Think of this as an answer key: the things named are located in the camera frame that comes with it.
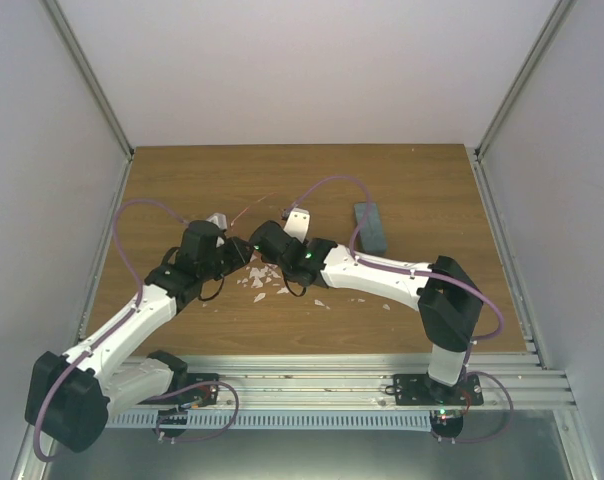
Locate aluminium mounting rail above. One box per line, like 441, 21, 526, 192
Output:
184, 352, 576, 411

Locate left aluminium frame post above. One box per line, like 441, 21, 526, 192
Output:
44, 0, 135, 160

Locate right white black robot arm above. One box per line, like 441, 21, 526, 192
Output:
250, 221, 484, 405

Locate green glasses case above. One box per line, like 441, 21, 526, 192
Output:
354, 202, 388, 256

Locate aluminium frame post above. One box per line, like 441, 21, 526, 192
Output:
44, 0, 135, 160
473, 0, 578, 160

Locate grey slotted cable duct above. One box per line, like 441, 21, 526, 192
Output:
104, 410, 433, 431

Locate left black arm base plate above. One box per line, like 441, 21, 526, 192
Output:
142, 372, 220, 407

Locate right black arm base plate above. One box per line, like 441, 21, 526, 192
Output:
382, 374, 484, 407

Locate red translucent sunglasses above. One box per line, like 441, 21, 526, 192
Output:
229, 192, 276, 228

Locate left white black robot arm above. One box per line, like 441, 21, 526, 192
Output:
25, 220, 253, 453

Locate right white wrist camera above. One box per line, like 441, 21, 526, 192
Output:
283, 208, 311, 243

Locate right aluminium frame post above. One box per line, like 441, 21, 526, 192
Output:
473, 0, 578, 160

